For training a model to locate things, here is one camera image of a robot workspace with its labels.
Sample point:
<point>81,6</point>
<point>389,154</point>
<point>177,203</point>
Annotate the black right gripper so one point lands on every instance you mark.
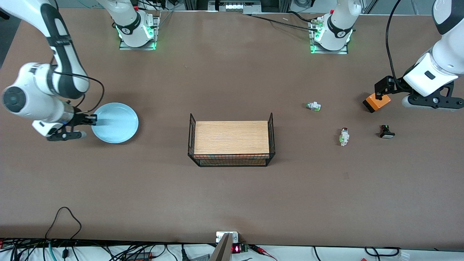
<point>79,118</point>

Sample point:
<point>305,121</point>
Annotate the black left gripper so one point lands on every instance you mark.
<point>392,85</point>

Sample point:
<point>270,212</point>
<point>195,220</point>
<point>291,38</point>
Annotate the light blue plate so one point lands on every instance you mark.
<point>117,125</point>

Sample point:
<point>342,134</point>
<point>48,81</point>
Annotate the red pushbutton switch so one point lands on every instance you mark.
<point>344,137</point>

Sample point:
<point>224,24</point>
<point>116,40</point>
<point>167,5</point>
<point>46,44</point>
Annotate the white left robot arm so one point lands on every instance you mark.
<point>446,54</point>

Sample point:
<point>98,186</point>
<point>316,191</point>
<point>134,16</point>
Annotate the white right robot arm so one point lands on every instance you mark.
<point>32,101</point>

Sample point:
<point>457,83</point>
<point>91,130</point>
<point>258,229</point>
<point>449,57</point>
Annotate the black square pushbutton white cap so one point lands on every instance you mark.
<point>387,133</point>

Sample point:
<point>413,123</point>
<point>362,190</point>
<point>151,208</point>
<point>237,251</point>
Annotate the wooden board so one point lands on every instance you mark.
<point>232,137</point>

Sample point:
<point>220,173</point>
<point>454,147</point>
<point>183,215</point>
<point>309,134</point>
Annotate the black power adapter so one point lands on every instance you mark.
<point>139,256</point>

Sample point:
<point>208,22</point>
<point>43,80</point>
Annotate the grey metal bar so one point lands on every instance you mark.
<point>223,250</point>

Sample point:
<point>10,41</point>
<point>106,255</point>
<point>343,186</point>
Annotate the red digit display module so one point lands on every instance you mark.
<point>236,248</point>

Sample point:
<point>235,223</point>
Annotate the red probe lead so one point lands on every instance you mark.
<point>262,251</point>

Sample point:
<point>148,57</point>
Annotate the orange button enclosure box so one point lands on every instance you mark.
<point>375,104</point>

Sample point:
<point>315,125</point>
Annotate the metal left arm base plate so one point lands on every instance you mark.
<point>342,52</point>

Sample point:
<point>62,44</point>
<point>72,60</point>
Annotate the green white pushbutton switch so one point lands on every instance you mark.
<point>314,106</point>

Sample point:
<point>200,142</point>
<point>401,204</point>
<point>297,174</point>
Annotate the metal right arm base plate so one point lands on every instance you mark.
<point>157,32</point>

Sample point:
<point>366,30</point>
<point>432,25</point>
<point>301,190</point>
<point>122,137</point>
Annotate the aluminium frame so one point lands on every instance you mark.
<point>233,5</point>

